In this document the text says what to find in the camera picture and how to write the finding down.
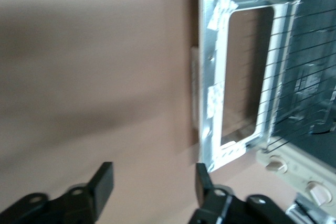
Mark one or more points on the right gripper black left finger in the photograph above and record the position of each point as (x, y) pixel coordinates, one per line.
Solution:
(78, 203)

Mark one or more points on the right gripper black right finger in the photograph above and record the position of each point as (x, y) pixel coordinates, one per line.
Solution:
(218, 208)

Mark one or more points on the white Toshiba toaster oven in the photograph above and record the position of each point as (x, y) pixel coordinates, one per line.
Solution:
(207, 90)

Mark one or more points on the beige oven knob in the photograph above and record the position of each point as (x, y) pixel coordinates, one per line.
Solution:
(276, 164)
(317, 192)

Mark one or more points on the white Toshiba toaster oven body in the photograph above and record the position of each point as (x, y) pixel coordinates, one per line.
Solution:
(315, 161)

